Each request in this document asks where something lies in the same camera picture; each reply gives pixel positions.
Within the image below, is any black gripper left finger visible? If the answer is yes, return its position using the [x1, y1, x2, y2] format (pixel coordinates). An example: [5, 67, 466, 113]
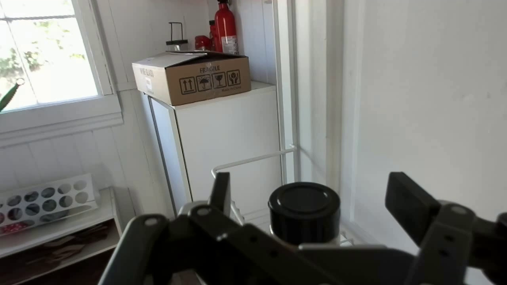
[96, 171, 339, 285]

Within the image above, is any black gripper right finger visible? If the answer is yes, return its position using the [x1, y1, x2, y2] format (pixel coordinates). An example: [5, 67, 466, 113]
[385, 171, 507, 285]

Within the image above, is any spice bottle with black cap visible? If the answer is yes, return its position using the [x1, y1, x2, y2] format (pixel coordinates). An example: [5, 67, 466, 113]
[266, 181, 342, 247]

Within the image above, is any low white bench shelf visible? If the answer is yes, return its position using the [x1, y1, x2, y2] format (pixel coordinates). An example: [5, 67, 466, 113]
[0, 187, 123, 285]

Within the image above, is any white mini fridge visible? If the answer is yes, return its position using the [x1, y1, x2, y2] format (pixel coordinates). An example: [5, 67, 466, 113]
[139, 81, 282, 219]

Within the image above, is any brown cardboard box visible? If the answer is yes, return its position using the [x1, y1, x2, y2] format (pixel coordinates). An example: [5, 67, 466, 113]
[131, 51, 252, 108]

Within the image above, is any white tray with coloured wells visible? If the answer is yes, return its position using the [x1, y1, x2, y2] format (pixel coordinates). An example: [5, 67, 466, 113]
[0, 173, 100, 236]

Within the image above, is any black lantern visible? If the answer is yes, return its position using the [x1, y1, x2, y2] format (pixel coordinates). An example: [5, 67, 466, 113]
[165, 21, 190, 54]

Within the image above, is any red fire extinguisher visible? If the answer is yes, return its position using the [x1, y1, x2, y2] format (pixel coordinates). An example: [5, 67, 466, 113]
[193, 0, 239, 56]

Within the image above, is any white framed window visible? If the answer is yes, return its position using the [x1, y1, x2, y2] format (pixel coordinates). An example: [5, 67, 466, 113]
[0, 0, 123, 149]

